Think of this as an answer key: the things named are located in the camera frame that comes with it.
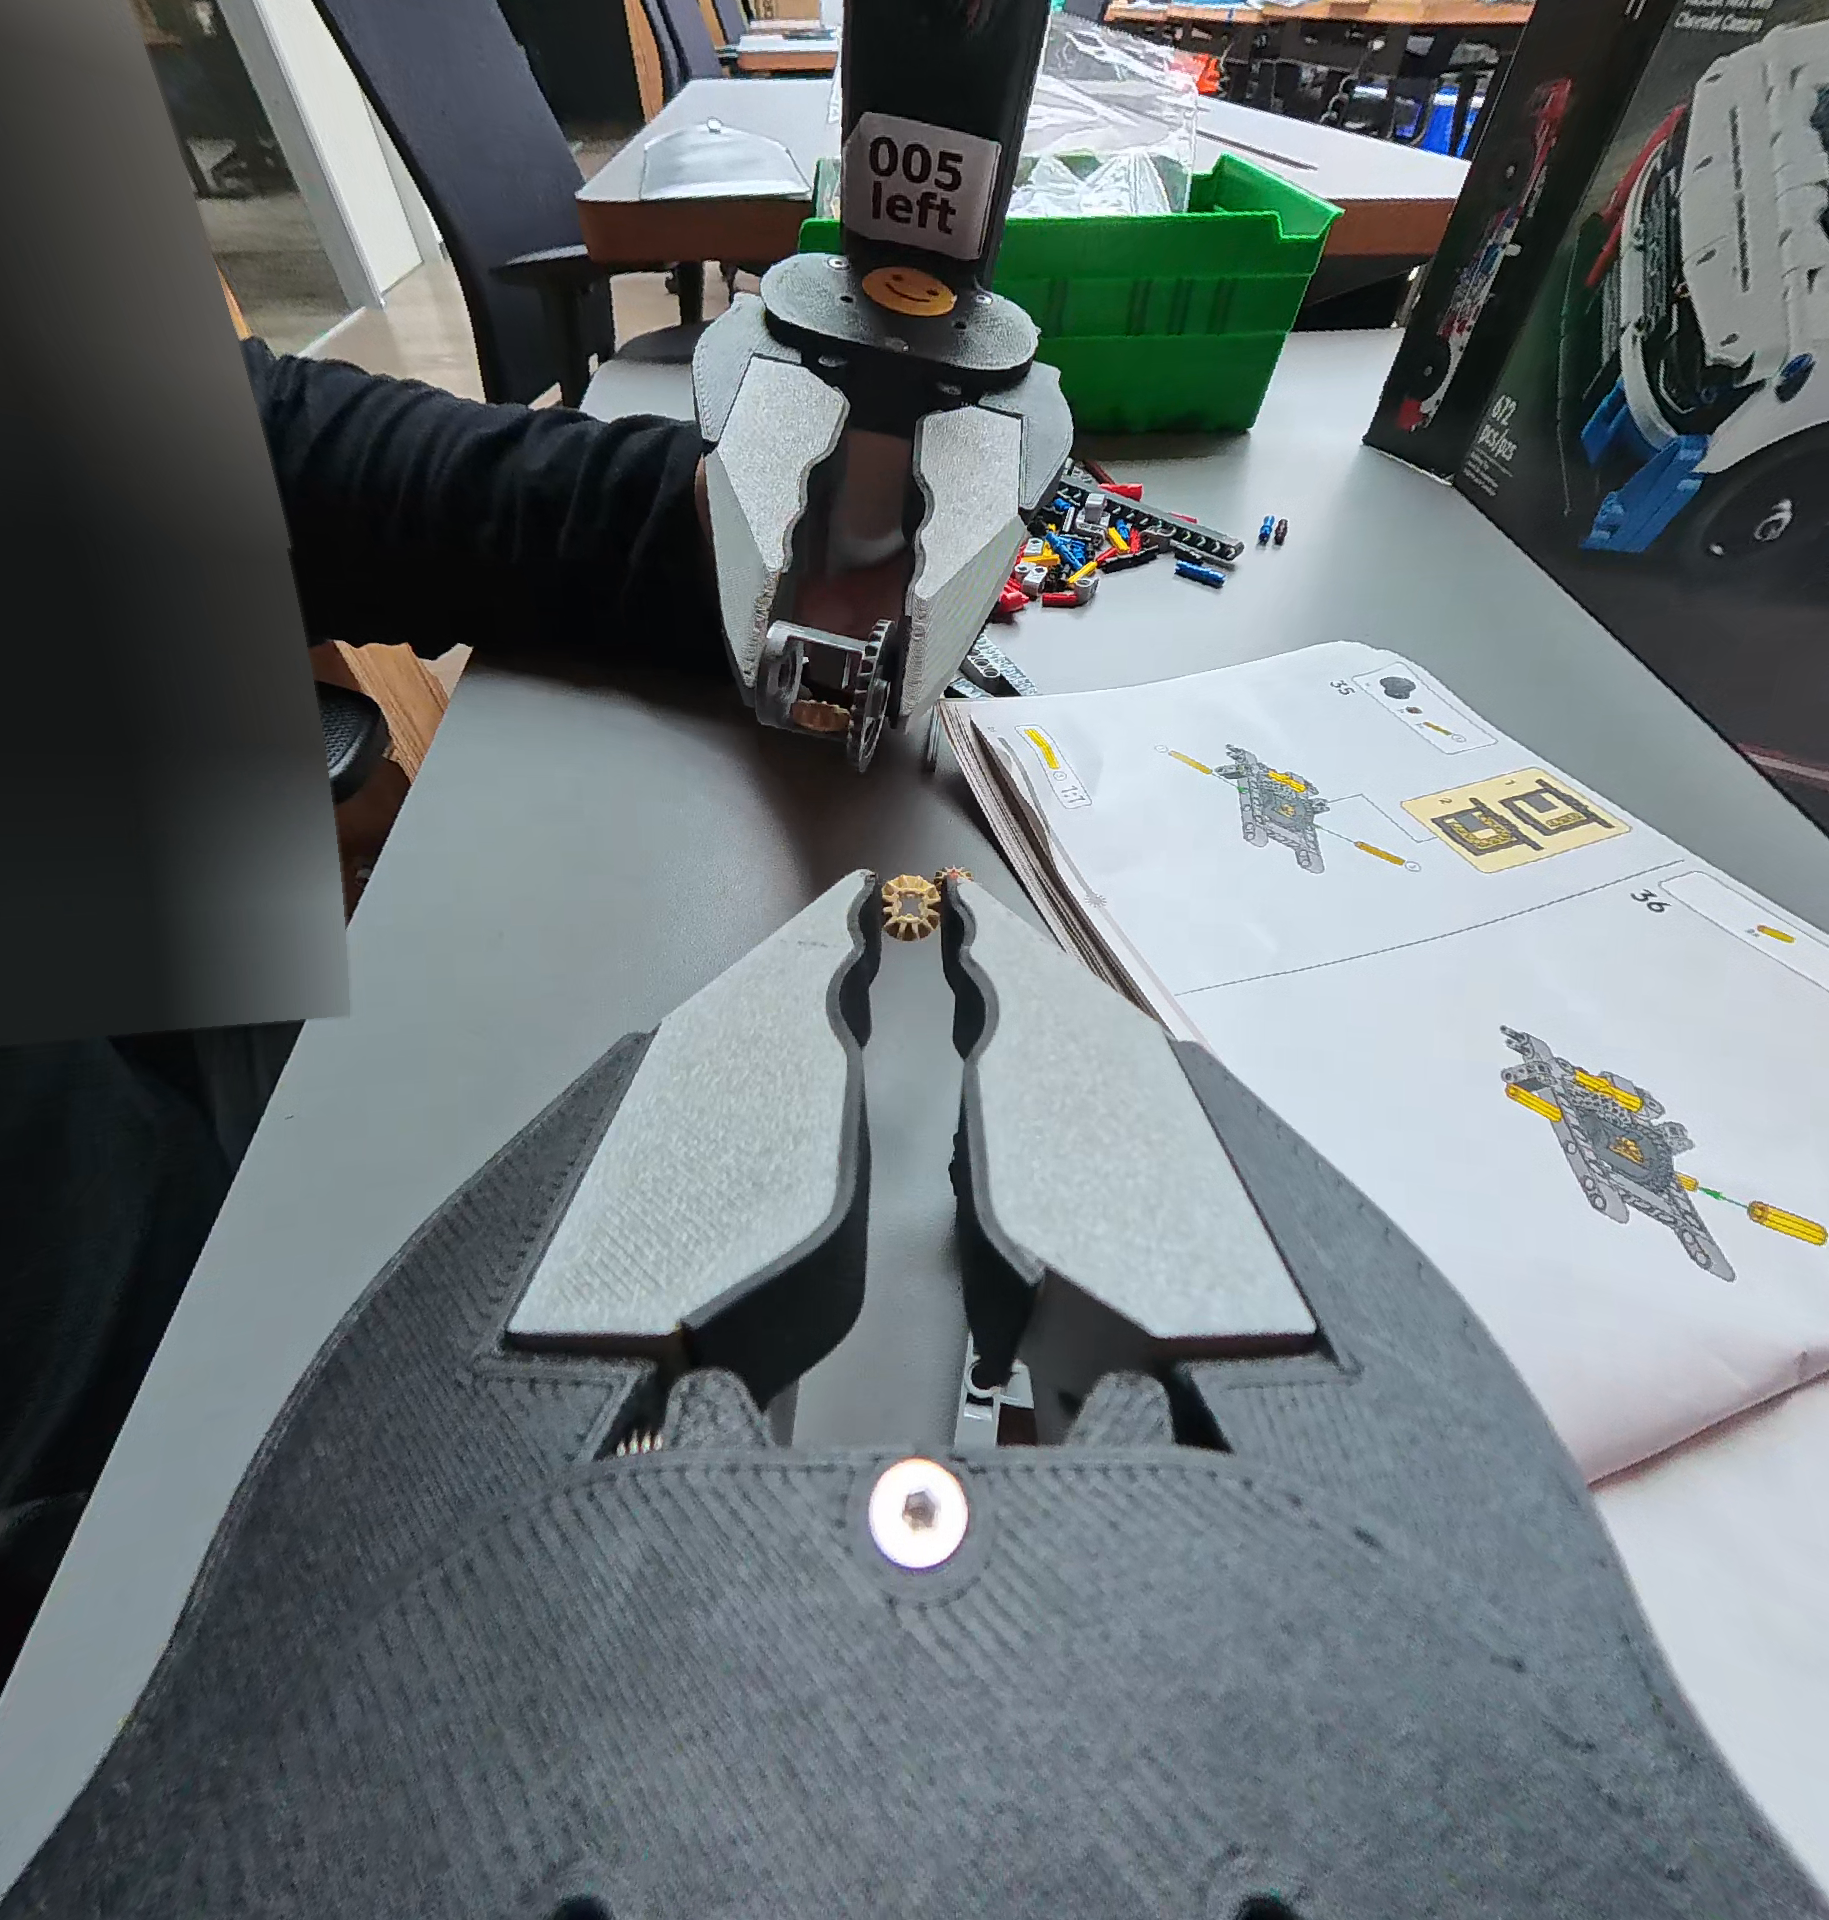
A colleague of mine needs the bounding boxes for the person's left hand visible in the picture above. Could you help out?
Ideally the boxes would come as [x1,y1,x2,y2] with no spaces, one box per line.
[795,567,908,639]

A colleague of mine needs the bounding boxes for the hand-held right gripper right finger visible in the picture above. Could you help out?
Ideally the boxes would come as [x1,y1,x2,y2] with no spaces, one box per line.
[941,873,1322,1396]

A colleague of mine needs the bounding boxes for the lego instruction booklet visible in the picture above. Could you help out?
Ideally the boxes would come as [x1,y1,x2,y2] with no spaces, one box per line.
[937,637,1829,1920]

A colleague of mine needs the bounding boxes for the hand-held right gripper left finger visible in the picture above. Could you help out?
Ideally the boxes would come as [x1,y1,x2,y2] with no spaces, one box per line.
[503,870,887,1408]

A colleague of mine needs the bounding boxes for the dark high-back office chair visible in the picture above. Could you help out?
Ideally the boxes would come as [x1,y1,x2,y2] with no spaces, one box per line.
[316,0,618,407]

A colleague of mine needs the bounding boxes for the lego set cardboard box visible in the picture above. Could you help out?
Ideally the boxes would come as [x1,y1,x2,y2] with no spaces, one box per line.
[1364,0,1829,871]

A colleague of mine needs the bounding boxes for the clear plastic sheet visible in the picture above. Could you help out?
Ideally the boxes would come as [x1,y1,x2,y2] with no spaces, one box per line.
[636,120,811,204]

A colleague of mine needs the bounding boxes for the black mesh armrest chair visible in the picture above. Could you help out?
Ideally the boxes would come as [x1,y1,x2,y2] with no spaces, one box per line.
[316,681,395,811]

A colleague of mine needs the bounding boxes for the grey lego frame assembly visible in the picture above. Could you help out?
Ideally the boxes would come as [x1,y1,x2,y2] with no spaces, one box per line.
[944,1125,1039,1449]

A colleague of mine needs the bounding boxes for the grey lego differential housing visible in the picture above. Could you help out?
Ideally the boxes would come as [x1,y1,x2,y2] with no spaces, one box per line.
[749,615,902,773]

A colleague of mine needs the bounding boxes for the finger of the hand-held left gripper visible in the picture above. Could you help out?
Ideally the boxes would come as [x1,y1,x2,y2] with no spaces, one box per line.
[887,412,1033,735]
[701,353,857,713]

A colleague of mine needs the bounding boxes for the green plastic bin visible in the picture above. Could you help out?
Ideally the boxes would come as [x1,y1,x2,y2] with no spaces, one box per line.
[800,150,1344,436]

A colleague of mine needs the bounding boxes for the pile of loose lego pieces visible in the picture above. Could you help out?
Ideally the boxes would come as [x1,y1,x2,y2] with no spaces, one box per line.
[959,465,1248,698]

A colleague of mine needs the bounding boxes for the clear plastic bag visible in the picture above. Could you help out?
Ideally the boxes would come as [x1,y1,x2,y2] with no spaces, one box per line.
[1011,22,1208,226]

